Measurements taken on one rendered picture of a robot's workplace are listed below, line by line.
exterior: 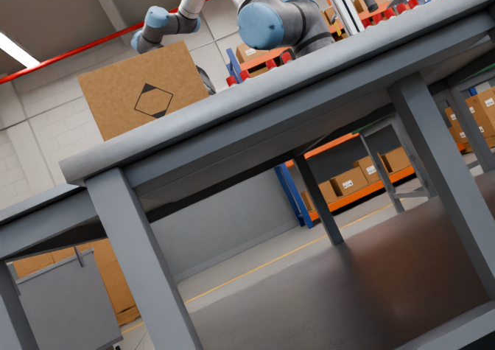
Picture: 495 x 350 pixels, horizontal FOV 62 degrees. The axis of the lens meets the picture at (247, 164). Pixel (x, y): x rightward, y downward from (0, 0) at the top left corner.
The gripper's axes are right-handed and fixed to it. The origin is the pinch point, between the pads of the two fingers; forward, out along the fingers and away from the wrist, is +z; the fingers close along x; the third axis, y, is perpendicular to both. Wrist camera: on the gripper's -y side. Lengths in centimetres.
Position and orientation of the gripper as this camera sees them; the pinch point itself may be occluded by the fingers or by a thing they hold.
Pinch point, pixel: (213, 91)
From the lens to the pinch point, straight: 153.8
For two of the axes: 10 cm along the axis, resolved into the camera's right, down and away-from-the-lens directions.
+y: -0.5, 1.1, 9.9
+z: 8.2, 5.8, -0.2
